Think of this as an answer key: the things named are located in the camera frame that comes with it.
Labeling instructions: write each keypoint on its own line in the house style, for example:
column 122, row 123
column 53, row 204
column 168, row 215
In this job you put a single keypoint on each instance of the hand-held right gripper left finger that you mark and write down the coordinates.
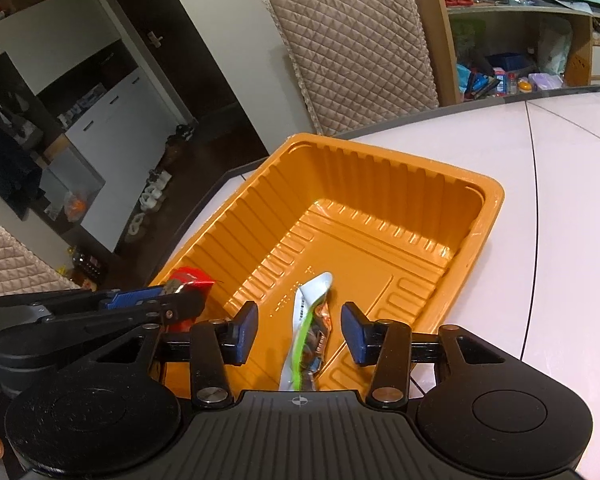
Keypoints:
column 247, row 335

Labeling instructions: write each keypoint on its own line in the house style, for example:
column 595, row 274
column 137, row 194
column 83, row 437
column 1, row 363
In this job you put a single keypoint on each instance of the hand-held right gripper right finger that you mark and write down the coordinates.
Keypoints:
column 355, row 335

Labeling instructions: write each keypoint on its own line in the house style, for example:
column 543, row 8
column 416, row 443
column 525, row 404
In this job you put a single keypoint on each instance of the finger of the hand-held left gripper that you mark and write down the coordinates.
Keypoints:
column 130, row 297
column 182, row 305

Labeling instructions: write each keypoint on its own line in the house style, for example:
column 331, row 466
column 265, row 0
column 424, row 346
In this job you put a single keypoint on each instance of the red snack packet silver top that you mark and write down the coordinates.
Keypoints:
column 192, row 276

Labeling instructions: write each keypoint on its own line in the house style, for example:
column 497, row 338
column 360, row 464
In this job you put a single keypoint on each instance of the green and silver snack packet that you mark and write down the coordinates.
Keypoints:
column 305, row 320

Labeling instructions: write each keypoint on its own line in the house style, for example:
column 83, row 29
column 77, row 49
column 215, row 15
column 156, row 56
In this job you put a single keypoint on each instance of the orange plastic tray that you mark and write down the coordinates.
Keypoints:
column 380, row 185

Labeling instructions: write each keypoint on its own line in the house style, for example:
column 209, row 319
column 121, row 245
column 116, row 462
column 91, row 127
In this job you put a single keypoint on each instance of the beige quilted chair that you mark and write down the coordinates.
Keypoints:
column 10, row 265
column 350, row 45

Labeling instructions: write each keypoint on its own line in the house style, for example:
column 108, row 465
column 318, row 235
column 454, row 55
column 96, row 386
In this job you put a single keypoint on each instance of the white slippers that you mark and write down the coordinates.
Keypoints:
column 155, row 192

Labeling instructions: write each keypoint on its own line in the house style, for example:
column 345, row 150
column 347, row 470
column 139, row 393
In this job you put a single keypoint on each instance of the grey bin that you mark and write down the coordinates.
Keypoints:
column 72, row 182

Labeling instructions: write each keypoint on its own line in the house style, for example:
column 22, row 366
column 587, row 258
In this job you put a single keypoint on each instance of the white cabinet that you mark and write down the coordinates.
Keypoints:
column 120, row 150

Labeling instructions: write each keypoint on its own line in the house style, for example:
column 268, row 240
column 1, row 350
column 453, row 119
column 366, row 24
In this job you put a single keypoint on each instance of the dark shoes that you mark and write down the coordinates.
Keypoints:
column 186, row 131

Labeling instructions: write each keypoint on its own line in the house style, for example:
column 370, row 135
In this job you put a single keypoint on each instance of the dark hanging clothes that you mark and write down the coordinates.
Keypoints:
column 5, row 150

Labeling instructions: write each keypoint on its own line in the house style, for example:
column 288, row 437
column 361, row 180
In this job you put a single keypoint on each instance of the dark door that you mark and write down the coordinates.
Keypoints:
column 190, row 60

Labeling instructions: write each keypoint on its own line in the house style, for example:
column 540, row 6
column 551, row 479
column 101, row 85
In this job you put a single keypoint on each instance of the wooden shelf unit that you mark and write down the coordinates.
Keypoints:
column 432, row 35

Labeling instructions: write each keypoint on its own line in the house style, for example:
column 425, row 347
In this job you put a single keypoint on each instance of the blue box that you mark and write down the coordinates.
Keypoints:
column 512, row 62

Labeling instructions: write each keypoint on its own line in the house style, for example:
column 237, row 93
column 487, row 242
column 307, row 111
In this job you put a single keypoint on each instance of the purple packet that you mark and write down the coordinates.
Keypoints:
column 545, row 81

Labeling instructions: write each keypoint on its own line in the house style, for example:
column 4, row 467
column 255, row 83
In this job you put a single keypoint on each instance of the red scissors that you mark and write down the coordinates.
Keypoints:
column 457, row 1

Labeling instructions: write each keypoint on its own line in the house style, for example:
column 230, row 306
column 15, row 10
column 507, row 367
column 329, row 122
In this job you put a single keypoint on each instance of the white plastic bag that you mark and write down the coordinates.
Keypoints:
column 555, row 47

